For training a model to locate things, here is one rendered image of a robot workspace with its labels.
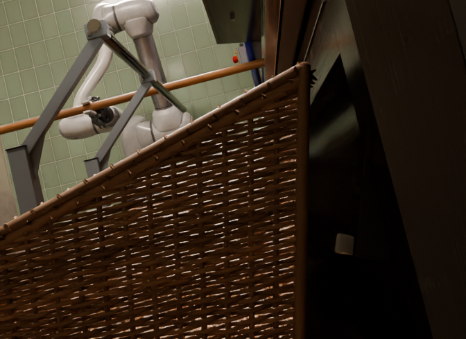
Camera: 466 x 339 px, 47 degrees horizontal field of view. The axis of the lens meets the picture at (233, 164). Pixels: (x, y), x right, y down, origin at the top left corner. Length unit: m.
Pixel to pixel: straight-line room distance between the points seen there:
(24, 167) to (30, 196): 0.06
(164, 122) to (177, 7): 0.92
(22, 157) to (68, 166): 2.21
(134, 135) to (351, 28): 2.41
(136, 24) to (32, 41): 1.10
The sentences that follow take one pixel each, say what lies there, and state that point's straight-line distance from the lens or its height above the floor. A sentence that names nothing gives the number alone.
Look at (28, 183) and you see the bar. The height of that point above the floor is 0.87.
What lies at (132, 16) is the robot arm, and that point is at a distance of 2.65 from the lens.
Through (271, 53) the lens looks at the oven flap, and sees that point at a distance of 0.78.
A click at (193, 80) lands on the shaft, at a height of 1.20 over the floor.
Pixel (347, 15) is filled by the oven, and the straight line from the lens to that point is 0.44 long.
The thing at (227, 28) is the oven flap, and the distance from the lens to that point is 2.15.
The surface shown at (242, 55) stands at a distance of 2.92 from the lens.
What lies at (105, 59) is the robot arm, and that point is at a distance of 2.57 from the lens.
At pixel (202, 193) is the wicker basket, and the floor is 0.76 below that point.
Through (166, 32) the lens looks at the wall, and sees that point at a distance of 3.37.
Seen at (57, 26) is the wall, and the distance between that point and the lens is 3.56.
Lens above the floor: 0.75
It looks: 3 degrees up
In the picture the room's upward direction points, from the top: 14 degrees counter-clockwise
